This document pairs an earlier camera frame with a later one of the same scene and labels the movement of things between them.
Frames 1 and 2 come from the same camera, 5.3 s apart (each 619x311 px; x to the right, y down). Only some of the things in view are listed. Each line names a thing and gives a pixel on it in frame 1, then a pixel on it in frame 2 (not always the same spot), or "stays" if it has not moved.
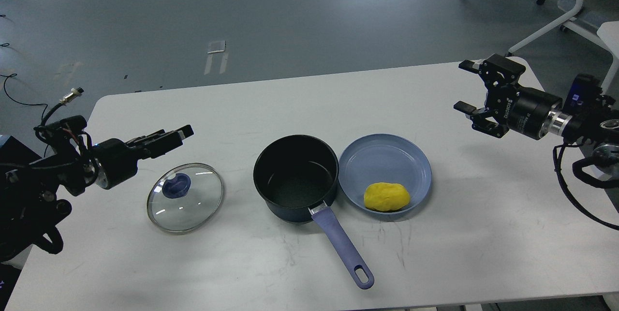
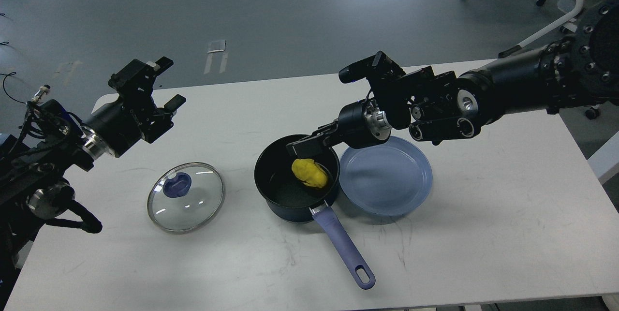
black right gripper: [523, 110] → [360, 125]
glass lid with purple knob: [185, 198] stays
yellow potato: [385, 197] → [310, 173]
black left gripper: [117, 160] → [114, 127]
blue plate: [384, 157] stays
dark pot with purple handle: [293, 173] stays
